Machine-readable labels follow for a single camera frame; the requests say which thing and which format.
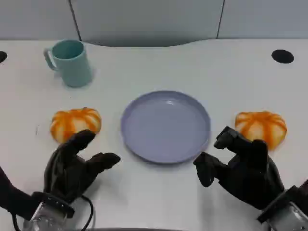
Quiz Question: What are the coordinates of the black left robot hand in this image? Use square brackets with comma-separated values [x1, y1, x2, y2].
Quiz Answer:
[43, 129, 121, 204]

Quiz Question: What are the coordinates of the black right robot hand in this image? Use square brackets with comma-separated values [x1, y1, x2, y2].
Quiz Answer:
[193, 126, 286, 210]

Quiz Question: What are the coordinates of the orange white toy bread roll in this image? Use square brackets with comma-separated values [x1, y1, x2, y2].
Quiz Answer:
[234, 110, 287, 152]
[50, 108, 102, 144]

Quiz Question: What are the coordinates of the lilac plate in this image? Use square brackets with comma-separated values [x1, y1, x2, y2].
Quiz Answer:
[120, 90, 212, 165]

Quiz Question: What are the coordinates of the pale green mug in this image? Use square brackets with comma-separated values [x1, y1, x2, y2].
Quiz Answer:
[43, 39, 93, 88]

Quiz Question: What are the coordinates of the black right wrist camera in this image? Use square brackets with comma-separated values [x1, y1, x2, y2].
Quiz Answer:
[295, 178, 308, 194]

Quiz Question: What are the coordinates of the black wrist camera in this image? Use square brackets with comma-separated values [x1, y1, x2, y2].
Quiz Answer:
[0, 165, 37, 217]
[295, 178, 308, 194]

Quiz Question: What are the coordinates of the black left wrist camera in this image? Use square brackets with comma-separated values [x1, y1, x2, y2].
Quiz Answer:
[0, 165, 37, 217]

